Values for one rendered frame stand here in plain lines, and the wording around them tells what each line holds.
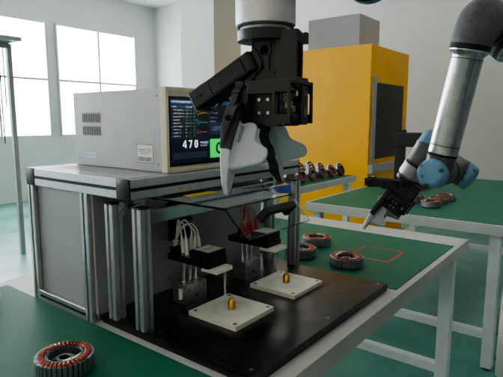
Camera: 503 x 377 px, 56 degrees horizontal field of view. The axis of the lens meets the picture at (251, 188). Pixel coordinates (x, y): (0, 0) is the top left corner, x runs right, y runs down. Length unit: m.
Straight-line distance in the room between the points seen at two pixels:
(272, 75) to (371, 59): 4.18
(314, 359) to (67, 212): 0.70
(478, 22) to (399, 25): 5.43
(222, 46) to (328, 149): 1.60
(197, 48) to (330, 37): 1.43
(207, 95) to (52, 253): 0.85
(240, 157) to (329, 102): 4.37
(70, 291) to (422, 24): 5.84
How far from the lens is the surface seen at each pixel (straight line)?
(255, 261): 1.44
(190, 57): 5.44
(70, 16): 8.54
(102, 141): 1.34
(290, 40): 0.58
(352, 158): 4.80
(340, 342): 1.14
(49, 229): 1.37
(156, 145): 1.17
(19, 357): 1.15
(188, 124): 1.19
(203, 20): 5.36
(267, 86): 0.57
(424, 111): 6.48
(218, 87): 0.62
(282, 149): 0.66
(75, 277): 1.30
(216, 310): 1.19
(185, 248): 1.22
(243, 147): 0.56
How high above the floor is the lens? 1.24
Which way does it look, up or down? 8 degrees down
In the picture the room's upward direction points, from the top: straight up
